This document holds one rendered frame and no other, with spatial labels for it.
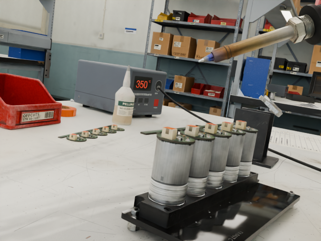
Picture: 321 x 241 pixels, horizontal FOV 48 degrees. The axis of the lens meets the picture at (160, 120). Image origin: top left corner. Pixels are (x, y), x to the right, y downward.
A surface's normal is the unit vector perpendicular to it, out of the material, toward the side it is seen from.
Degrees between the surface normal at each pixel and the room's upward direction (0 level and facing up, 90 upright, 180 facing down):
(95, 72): 90
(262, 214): 0
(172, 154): 90
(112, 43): 90
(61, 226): 0
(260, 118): 90
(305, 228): 0
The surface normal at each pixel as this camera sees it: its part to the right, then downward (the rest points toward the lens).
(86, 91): -0.61, 0.03
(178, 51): -0.40, 0.07
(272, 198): 0.15, -0.98
